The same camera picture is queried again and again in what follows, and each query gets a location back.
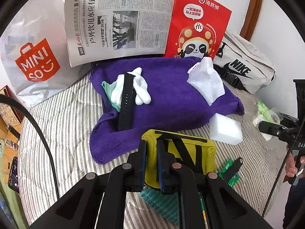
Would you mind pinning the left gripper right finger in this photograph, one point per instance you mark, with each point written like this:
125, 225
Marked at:
166, 175

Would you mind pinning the purple towel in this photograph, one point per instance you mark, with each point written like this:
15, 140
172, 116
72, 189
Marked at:
175, 105

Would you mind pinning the newspaper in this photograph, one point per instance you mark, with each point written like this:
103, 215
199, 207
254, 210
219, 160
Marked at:
105, 29

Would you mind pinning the white sponge block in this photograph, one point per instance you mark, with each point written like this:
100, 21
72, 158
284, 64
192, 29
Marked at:
224, 129

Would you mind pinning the green wet wipes pack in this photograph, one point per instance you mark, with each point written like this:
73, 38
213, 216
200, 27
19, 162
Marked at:
263, 113

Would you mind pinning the black phone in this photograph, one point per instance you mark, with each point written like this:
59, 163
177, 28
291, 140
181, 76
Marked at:
13, 176

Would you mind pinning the white gloves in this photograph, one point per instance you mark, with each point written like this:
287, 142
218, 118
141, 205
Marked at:
139, 85

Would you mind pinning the white mesh cloth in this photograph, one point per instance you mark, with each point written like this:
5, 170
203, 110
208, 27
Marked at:
204, 78

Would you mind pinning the red paper bag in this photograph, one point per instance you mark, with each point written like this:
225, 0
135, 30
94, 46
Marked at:
197, 28

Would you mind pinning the white Miniso plastic bag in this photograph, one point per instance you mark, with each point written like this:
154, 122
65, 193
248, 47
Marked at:
34, 52

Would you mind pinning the person's right hand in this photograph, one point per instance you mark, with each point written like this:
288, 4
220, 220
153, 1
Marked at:
290, 167

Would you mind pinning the yellow black mesh pouch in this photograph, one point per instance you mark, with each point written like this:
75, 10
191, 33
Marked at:
194, 152

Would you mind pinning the green printed plastic bag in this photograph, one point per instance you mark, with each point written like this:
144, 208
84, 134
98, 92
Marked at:
229, 173

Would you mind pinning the mint green cloth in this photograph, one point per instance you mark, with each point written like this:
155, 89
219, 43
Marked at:
108, 88

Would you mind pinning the teal ribbed cloth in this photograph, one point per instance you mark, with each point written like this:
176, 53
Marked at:
165, 205

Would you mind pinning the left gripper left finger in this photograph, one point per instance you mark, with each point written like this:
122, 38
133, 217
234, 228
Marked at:
136, 175

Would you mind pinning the white Nike waist bag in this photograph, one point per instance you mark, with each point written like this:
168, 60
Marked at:
242, 64

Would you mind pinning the wooden furniture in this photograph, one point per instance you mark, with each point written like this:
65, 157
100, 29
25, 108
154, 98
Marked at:
11, 120

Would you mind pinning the striped bed quilt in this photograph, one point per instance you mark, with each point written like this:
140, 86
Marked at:
67, 119

